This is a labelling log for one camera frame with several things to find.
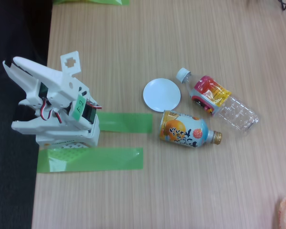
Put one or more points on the orange juice bottle can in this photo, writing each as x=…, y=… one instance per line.
x=181, y=128

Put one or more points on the clear plastic bottle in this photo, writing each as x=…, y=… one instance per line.
x=212, y=93

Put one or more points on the short green tape strip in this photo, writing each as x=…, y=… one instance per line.
x=126, y=122

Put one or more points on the long green tape strip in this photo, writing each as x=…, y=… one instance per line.
x=105, y=159

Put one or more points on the green plastic sheet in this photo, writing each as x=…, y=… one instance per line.
x=97, y=2

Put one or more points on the white round plate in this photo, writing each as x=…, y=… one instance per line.
x=162, y=94

